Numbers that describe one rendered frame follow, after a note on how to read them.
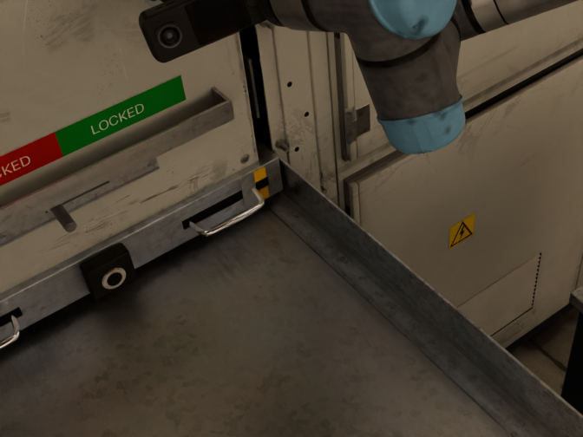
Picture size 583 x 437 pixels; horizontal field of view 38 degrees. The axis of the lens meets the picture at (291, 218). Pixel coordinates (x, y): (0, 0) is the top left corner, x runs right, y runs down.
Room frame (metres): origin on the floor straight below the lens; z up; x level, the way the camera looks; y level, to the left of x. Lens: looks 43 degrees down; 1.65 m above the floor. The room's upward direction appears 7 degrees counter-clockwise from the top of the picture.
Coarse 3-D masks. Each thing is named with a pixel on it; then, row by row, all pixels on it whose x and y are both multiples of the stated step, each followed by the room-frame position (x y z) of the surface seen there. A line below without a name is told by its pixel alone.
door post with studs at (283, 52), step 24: (264, 24) 0.91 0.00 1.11; (264, 48) 0.91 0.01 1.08; (288, 48) 0.93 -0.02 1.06; (264, 72) 0.91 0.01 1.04; (288, 72) 0.93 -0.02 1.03; (264, 96) 0.96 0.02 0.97; (288, 96) 0.92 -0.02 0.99; (288, 120) 0.92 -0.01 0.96; (312, 120) 0.94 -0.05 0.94; (288, 144) 0.92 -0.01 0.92; (312, 144) 0.94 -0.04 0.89; (312, 168) 0.94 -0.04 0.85
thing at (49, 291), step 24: (216, 192) 0.83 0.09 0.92; (240, 192) 0.85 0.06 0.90; (168, 216) 0.80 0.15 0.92; (192, 216) 0.81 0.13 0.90; (216, 216) 0.83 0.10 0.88; (120, 240) 0.76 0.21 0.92; (144, 240) 0.78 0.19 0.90; (168, 240) 0.79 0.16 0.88; (72, 264) 0.73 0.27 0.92; (24, 288) 0.70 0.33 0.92; (48, 288) 0.71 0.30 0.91; (72, 288) 0.72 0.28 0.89; (0, 312) 0.68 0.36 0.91; (24, 312) 0.69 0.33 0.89; (48, 312) 0.70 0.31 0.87; (0, 336) 0.67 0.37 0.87
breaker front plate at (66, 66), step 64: (0, 0) 0.75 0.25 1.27; (64, 0) 0.78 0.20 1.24; (128, 0) 0.82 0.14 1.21; (0, 64) 0.74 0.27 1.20; (64, 64) 0.77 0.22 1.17; (128, 64) 0.81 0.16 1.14; (192, 64) 0.85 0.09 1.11; (0, 128) 0.73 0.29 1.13; (128, 128) 0.80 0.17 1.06; (0, 192) 0.72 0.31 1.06; (128, 192) 0.79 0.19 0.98; (192, 192) 0.83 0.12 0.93; (0, 256) 0.70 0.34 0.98; (64, 256) 0.74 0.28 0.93
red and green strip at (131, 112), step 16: (176, 80) 0.83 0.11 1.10; (144, 96) 0.81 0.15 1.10; (160, 96) 0.82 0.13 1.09; (176, 96) 0.83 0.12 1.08; (112, 112) 0.79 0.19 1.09; (128, 112) 0.80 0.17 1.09; (144, 112) 0.81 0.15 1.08; (64, 128) 0.76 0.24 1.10; (80, 128) 0.77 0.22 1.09; (96, 128) 0.78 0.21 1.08; (112, 128) 0.79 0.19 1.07; (32, 144) 0.74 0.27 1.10; (48, 144) 0.75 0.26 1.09; (64, 144) 0.76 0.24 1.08; (80, 144) 0.77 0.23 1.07; (0, 160) 0.72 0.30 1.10; (16, 160) 0.73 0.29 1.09; (32, 160) 0.74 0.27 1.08; (48, 160) 0.75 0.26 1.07; (0, 176) 0.72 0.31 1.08; (16, 176) 0.73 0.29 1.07
